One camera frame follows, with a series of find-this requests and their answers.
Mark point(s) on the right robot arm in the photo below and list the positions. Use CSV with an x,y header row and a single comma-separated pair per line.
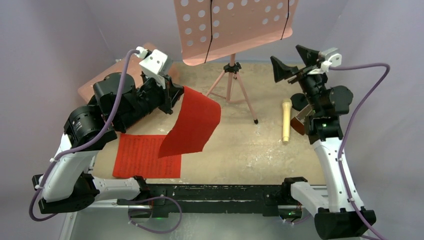
x,y
342,214

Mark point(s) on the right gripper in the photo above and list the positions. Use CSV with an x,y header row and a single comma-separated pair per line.
x,y
303,73

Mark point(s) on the red sheet music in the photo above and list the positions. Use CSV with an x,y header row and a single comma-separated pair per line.
x,y
137,155
197,120

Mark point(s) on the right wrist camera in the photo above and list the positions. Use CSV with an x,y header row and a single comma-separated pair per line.
x,y
326,59

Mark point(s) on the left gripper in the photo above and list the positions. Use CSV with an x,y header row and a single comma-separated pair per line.
x,y
174,92

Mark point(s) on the brown metronome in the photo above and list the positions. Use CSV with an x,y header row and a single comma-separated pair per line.
x,y
298,121

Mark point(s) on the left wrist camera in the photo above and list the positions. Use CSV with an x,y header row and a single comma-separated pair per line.
x,y
154,65

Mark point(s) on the pink tripod music stand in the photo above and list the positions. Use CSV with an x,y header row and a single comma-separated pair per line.
x,y
214,29

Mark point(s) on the aluminium frame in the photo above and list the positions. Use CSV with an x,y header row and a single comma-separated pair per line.
x,y
340,213

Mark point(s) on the black microphone stand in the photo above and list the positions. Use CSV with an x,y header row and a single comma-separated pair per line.
x,y
298,101

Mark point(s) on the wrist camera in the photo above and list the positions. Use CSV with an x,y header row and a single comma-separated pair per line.
x,y
326,59
154,65

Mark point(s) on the cream microphone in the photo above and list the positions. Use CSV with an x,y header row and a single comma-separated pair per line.
x,y
286,119

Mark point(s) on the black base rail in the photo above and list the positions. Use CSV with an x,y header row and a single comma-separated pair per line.
x,y
162,199

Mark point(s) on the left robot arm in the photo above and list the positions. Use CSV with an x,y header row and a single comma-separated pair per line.
x,y
68,185

